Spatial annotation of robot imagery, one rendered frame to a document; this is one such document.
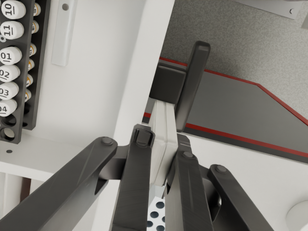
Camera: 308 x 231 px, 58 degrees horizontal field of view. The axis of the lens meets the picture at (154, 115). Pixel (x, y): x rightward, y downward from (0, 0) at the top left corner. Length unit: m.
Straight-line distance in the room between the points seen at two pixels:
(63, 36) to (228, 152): 0.27
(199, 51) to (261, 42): 0.99
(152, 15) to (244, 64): 1.02
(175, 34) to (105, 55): 0.85
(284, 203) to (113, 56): 0.35
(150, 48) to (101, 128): 0.15
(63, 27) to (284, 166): 0.35
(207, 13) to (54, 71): 0.89
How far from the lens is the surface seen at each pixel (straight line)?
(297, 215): 0.50
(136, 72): 0.19
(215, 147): 0.41
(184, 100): 0.22
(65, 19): 0.28
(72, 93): 0.31
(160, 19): 0.19
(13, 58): 0.23
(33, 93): 0.28
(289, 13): 1.21
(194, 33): 1.13
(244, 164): 0.44
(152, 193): 0.42
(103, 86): 0.30
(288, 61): 1.25
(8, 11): 0.23
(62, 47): 0.28
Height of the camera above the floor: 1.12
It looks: 69 degrees down
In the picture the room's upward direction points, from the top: 179 degrees counter-clockwise
